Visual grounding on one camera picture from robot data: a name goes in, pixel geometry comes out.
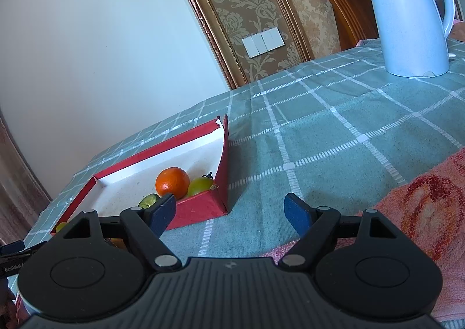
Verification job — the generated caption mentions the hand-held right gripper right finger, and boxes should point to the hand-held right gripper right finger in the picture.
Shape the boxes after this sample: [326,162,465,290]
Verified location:
[278,193,391,272]

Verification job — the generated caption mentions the large green tomato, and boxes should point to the large green tomato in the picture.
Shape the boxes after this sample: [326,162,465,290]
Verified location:
[187,174,216,197]

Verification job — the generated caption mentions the green cucumber chunk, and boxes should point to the green cucumber chunk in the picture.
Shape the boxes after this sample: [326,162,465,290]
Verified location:
[138,194,160,209]

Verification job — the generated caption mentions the green plaid bedsheet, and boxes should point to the green plaid bedsheet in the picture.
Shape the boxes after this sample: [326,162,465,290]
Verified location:
[7,36,465,329]

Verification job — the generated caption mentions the brown wooden headboard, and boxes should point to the brown wooden headboard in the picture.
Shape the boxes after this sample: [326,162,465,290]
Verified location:
[311,0,465,51]

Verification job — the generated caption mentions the gold wall panel frame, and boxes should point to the gold wall panel frame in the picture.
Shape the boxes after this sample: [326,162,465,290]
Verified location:
[163,0,315,90]

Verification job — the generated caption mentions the person's left hand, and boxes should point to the person's left hand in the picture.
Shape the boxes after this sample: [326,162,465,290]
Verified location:
[0,287,19,329]

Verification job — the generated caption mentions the red cardboard box tray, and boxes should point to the red cardboard box tray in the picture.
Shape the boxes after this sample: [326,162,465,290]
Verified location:
[50,114,230,236]

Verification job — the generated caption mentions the brown patterned curtain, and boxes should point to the brown patterned curtain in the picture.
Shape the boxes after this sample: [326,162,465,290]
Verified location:
[0,107,53,246]

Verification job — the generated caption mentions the white wall switch panel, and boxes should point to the white wall switch panel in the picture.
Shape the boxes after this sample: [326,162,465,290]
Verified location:
[243,27,285,58]

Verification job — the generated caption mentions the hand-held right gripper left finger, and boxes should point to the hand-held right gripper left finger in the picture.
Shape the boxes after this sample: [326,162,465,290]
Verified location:
[63,193,182,272]

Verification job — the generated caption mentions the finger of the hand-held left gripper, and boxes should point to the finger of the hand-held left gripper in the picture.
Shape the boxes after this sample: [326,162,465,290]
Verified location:
[0,240,48,258]

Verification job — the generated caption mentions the white electric kettle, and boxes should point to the white electric kettle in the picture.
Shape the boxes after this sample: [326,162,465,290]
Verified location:
[352,0,456,78]

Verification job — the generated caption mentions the pink patterned towel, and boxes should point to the pink patterned towel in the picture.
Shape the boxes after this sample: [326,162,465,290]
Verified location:
[260,147,465,322]

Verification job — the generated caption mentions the large orange tangerine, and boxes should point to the large orange tangerine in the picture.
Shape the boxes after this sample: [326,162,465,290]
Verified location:
[155,167,191,201]

